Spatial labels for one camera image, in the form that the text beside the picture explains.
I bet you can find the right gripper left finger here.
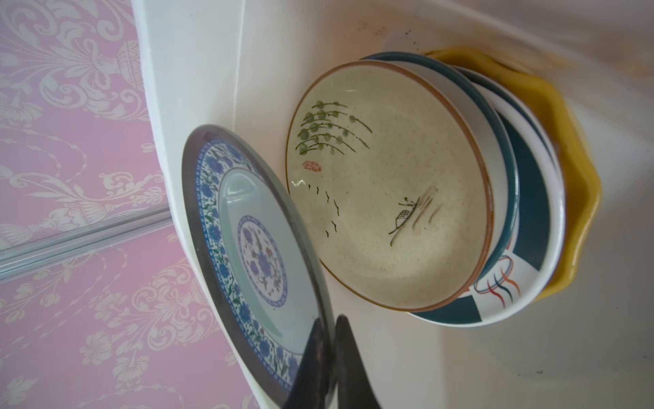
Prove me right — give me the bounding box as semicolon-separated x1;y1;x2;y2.
283;319;330;409

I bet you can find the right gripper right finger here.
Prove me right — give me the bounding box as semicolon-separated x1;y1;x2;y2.
336;315;381;409

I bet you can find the small blue patterned plate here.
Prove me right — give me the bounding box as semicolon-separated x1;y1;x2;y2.
182;124;335;408

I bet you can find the cream willow pattern plate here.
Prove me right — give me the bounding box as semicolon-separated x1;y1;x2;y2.
285;60;494;312

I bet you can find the white plate green red rim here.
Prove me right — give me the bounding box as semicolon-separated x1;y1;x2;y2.
416;66;565;327

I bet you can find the white plate blue rim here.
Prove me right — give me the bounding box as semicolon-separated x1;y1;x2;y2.
366;51;519;281

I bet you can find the yellow polka dot plate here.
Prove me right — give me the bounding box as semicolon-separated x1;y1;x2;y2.
425;47;602;301

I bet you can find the left aluminium corner post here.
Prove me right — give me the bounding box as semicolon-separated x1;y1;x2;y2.
1;204;173;281

